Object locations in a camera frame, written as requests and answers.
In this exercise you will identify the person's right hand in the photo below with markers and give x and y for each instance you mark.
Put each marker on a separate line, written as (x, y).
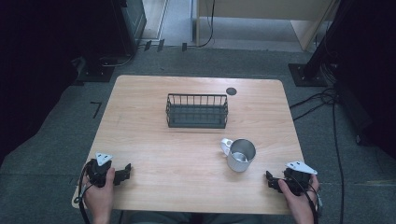
(300, 203)

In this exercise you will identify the black floor tape strip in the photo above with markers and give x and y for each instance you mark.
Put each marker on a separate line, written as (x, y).
(160, 45)
(184, 47)
(148, 45)

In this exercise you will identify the black metal stand base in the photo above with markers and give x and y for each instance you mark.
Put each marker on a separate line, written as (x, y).
(96, 72)
(306, 76)

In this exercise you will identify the light wooden desk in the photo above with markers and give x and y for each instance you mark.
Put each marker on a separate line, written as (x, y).
(267, 9)

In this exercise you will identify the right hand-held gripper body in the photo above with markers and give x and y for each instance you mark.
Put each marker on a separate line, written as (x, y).
(297, 182)

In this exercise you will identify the black angled floor tape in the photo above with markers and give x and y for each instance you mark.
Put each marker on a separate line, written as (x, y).
(97, 107)

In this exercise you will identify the black round table grommet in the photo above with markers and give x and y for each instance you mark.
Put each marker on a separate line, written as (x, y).
(231, 91)

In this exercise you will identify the dark cabinet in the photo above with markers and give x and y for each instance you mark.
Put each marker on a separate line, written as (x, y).
(135, 18)

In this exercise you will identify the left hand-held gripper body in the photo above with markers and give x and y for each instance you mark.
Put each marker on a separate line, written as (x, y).
(99, 174)

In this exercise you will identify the black curtain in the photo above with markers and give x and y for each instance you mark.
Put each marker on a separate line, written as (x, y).
(370, 62)
(37, 62)

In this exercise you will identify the person's left hand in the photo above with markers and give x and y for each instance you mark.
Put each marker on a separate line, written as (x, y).
(100, 197)

